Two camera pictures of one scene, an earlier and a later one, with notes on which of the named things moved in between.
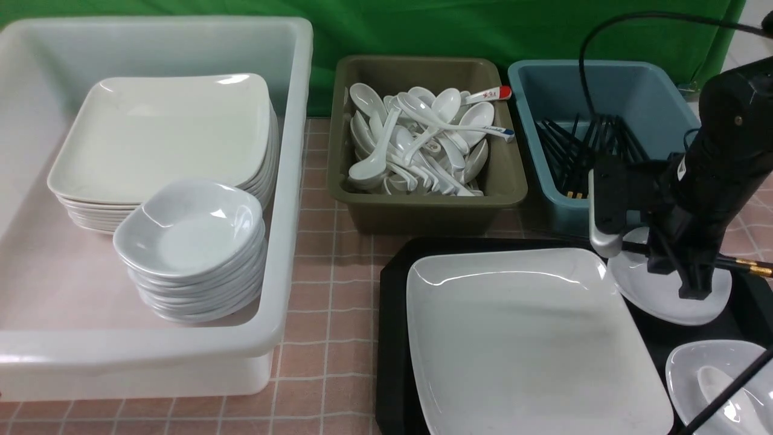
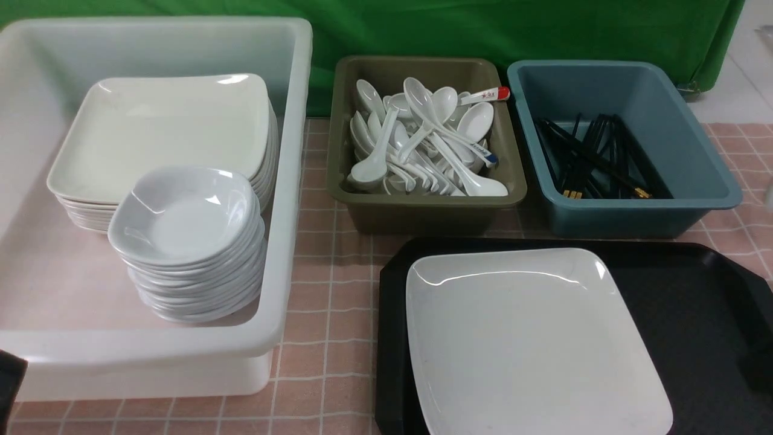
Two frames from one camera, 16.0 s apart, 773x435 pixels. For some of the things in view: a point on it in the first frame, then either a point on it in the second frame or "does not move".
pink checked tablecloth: x=325 y=383 does not move
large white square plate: x=529 y=342 does not move
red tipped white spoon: x=500 y=93 does not move
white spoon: x=741 y=406 -> x=421 y=102
